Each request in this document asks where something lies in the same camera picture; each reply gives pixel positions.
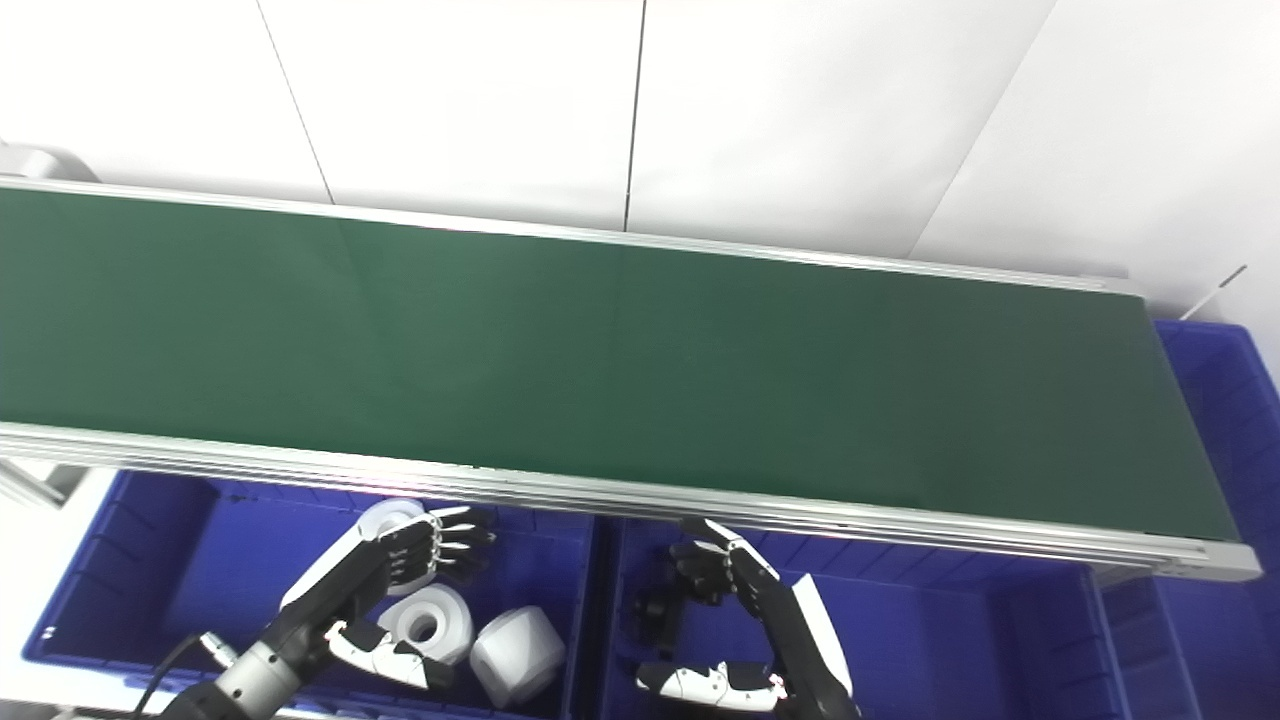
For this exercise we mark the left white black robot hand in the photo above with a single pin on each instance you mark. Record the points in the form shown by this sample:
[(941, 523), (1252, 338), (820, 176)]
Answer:
[(345, 585)]

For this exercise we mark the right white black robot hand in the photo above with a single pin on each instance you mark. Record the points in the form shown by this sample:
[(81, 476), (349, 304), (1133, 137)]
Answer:
[(805, 640)]

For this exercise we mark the green conveyor belt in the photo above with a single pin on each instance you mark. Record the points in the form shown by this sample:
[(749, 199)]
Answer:
[(800, 515), (700, 380)]

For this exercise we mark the blue plastic bin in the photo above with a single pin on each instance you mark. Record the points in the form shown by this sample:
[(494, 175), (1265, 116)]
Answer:
[(1230, 430), (950, 650), (180, 580)]

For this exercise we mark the black plastic part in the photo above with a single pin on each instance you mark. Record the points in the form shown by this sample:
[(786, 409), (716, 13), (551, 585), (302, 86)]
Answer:
[(655, 612)]

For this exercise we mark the white tapered plastic part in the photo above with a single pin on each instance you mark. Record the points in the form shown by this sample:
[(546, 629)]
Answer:
[(520, 655)]

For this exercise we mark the grey conveyor end housing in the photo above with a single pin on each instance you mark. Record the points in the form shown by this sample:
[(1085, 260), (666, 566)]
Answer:
[(40, 160)]

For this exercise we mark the aluminium support profile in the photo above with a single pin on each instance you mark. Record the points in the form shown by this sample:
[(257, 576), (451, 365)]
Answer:
[(40, 482)]

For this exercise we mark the thin grey rod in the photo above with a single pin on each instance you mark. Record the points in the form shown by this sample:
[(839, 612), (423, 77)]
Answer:
[(1214, 292)]

